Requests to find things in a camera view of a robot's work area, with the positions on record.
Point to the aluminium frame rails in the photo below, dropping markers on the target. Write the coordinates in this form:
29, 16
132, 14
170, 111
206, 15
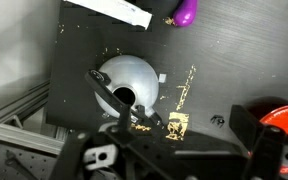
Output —
14, 113

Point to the purple toy eggplant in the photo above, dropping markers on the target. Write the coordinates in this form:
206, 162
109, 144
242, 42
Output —
185, 12

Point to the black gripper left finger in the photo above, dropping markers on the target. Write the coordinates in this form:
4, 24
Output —
84, 156

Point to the red plastic bowl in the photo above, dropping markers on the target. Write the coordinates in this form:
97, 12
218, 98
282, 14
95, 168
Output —
287, 118

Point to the white tube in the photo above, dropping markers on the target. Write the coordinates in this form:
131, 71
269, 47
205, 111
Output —
117, 10

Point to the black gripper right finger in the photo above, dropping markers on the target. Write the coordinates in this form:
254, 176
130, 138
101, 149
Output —
267, 150

